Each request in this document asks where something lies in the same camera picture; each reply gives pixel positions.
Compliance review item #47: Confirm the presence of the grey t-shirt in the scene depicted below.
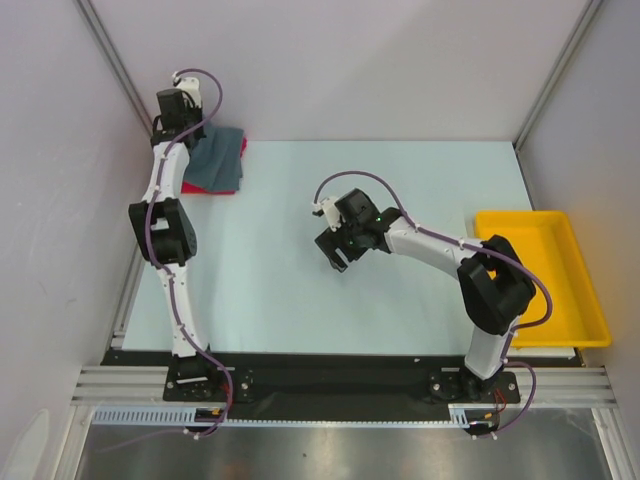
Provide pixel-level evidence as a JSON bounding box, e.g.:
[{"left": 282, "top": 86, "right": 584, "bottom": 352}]
[{"left": 182, "top": 123, "right": 246, "bottom": 194}]

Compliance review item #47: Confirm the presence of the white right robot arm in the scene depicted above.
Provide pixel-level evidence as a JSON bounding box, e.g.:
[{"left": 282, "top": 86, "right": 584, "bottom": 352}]
[{"left": 312, "top": 189, "right": 536, "bottom": 401}]

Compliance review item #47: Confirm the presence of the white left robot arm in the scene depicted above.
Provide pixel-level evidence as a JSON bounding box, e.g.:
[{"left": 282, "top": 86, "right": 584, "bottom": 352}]
[{"left": 128, "top": 87, "right": 221, "bottom": 402}]

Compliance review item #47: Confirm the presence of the folded red t-shirt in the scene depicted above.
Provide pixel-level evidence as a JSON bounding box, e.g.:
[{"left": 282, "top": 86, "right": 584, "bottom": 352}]
[{"left": 179, "top": 135, "right": 250, "bottom": 196}]

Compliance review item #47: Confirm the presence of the yellow plastic tray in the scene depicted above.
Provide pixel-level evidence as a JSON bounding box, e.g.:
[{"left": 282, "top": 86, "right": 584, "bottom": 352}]
[{"left": 474, "top": 211, "right": 612, "bottom": 349}]

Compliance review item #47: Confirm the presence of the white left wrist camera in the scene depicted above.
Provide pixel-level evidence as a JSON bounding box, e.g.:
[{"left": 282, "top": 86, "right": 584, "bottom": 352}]
[{"left": 172, "top": 72, "right": 202, "bottom": 108}]

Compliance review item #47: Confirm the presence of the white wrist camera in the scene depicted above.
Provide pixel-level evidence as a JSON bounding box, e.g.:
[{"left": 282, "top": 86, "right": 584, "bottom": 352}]
[
  {"left": 312, "top": 196, "right": 342, "bottom": 232},
  {"left": 172, "top": 72, "right": 202, "bottom": 108}
]

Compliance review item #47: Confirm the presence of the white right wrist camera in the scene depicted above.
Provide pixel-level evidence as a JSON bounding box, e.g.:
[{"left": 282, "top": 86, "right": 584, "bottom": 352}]
[{"left": 312, "top": 196, "right": 342, "bottom": 232}]

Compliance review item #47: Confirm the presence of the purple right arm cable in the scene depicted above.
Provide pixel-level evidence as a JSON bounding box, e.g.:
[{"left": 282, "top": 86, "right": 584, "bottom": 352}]
[{"left": 312, "top": 171, "right": 555, "bottom": 441}]

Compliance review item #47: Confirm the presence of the aluminium frame post left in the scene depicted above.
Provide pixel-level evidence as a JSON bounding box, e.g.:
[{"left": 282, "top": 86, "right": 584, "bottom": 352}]
[{"left": 72, "top": 0, "right": 153, "bottom": 146}]

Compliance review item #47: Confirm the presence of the aluminium frame post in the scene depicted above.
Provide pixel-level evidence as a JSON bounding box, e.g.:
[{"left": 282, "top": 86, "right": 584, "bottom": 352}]
[
  {"left": 512, "top": 0, "right": 607, "bottom": 155},
  {"left": 72, "top": 0, "right": 153, "bottom": 146}
]

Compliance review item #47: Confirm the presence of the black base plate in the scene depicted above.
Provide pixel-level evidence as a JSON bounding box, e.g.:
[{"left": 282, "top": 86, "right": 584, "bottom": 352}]
[{"left": 79, "top": 349, "right": 582, "bottom": 424}]

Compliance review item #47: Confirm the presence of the white cable duct right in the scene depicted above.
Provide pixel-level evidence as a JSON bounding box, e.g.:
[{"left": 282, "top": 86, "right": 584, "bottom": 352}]
[{"left": 449, "top": 404, "right": 500, "bottom": 428}]

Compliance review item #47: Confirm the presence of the white cable duct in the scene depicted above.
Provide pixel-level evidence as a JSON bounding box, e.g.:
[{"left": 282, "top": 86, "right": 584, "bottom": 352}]
[
  {"left": 449, "top": 404, "right": 500, "bottom": 428},
  {"left": 93, "top": 406, "right": 224, "bottom": 427}
]

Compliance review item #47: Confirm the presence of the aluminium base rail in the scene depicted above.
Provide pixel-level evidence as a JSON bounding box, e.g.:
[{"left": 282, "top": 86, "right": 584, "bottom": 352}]
[{"left": 71, "top": 366, "right": 617, "bottom": 408}]

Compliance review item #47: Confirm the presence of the white cable duct left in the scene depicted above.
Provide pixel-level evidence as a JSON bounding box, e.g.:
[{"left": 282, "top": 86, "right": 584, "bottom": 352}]
[{"left": 93, "top": 406, "right": 224, "bottom": 427}]

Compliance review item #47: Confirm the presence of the aluminium frame post right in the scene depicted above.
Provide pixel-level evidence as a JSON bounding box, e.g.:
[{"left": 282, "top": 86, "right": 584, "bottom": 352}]
[{"left": 512, "top": 0, "right": 607, "bottom": 155}]

